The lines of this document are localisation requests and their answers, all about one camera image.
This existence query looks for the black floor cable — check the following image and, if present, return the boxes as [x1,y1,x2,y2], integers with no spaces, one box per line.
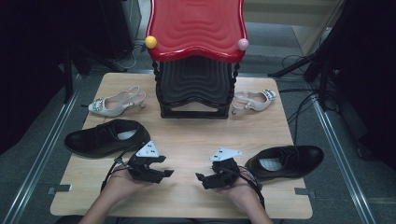
[278,88,325,144]

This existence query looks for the person's right hand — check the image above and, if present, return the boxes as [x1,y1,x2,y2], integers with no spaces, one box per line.
[216,175,260,213]

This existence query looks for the white floor cable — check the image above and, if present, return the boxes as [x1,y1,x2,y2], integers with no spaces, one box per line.
[111,43,148,71]

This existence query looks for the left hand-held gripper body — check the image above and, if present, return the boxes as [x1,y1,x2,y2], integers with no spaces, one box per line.
[126,140,166,184]

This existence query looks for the dark curtain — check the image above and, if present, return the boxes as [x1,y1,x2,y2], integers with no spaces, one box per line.
[326,0,396,171]
[0,0,134,157]

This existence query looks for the person's left hand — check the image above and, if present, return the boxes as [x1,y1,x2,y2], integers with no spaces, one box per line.
[101,167,151,203]

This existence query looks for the thin looped black cable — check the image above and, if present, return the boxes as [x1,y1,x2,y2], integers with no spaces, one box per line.
[280,54,312,76]

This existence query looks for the black leather shoe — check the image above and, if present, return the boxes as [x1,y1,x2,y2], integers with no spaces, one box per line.
[64,119,151,159]
[245,145,325,182]

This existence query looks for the black tripod stand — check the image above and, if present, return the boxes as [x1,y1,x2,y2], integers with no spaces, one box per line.
[267,31,344,110]

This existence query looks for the red and black shoe rack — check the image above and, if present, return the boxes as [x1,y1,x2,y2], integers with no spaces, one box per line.
[144,0,250,119]

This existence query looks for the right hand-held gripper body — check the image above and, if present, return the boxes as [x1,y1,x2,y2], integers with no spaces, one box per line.
[204,147,243,190]

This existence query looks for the black stand post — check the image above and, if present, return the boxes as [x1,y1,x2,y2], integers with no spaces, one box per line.
[62,46,76,105]

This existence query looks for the white heeled shoe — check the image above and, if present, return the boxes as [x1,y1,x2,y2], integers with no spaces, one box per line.
[88,85,148,119]
[231,89,277,116]

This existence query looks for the grey metal table bracket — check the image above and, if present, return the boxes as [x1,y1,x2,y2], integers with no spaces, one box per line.
[47,184,73,196]
[293,187,317,199]

